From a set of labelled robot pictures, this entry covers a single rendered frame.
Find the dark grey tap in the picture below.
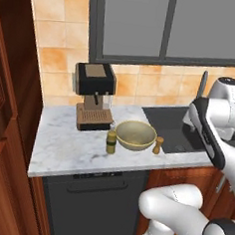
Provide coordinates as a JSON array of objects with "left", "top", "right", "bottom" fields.
[{"left": 195, "top": 69, "right": 210, "bottom": 101}]

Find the dark dishwasher handle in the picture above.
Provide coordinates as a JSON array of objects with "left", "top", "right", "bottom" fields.
[{"left": 66, "top": 177, "right": 129, "bottom": 198}]

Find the dark grey dishwasher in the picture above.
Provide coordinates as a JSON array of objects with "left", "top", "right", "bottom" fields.
[{"left": 38, "top": 162, "right": 151, "bottom": 235}]

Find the beige mixing bowl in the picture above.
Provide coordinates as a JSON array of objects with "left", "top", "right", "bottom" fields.
[{"left": 113, "top": 118, "right": 159, "bottom": 153}]

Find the dark grey framed window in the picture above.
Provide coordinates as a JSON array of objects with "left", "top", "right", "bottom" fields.
[{"left": 83, "top": 0, "right": 235, "bottom": 75}]

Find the grey cabinet door handle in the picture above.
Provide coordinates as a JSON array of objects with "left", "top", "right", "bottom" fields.
[{"left": 214, "top": 174, "right": 227, "bottom": 196}]

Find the brown wooden cabinet door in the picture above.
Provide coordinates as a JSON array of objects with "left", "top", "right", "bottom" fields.
[{"left": 135, "top": 160, "right": 235, "bottom": 235}]

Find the small wooden shaker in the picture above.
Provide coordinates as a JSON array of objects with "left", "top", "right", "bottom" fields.
[{"left": 151, "top": 135, "right": 165, "bottom": 156}]

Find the tall brown wooden cabinet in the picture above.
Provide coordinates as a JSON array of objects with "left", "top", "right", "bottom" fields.
[{"left": 0, "top": 0, "right": 71, "bottom": 235}]

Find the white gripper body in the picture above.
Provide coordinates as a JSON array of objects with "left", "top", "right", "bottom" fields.
[{"left": 181, "top": 109, "right": 197, "bottom": 131}]

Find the olive green bottle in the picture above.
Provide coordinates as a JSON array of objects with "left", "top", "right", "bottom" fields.
[{"left": 105, "top": 129, "right": 118, "bottom": 155}]

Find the black and brown coffee machine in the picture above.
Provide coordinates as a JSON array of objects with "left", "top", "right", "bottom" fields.
[{"left": 68, "top": 60, "right": 119, "bottom": 134}]

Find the dark grey sink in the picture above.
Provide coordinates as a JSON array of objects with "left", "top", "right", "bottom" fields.
[{"left": 137, "top": 103, "right": 235, "bottom": 160}]

